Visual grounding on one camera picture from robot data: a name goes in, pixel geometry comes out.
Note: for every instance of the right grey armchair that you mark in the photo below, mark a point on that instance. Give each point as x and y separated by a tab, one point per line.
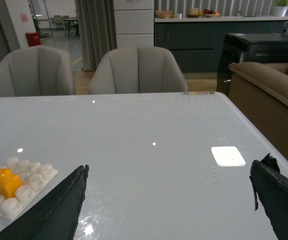
137	69

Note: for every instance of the grey curtain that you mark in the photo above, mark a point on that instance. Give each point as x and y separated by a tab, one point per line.
96	22

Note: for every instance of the white drawer cabinet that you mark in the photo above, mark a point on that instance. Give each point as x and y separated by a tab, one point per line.
134	22

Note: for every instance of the wooden bowl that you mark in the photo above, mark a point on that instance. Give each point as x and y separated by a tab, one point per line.
164	14

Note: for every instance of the yellow toy building block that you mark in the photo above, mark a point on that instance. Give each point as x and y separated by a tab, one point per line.
9	183

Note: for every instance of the dark kitchen counter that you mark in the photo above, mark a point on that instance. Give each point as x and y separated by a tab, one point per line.
197	43

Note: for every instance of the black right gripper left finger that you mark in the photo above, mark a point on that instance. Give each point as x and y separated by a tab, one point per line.
55	216

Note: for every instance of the white potted plant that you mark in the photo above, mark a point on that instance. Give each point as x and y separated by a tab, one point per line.
279	8

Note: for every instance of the fruit plate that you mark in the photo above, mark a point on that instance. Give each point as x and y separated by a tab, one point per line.
210	13

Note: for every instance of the bread basket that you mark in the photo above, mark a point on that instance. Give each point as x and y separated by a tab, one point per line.
194	13

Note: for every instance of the left grey armchair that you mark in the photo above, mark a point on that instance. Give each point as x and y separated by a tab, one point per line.
36	71

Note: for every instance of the grey armchair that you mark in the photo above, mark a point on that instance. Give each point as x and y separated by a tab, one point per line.
137	69
36	71

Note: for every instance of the red bin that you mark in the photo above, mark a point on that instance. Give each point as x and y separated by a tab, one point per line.
33	39

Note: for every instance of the brown sofa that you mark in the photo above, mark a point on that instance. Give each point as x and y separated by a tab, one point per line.
260	91

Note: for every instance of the white studded base plate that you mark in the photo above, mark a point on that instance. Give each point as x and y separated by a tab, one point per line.
34	176

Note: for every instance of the coloured sticker strip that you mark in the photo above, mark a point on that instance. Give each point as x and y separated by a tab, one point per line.
199	93

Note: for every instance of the black box appliance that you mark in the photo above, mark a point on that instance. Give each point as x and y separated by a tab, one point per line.
249	47

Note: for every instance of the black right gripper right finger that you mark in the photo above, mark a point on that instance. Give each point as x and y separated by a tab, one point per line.
270	187

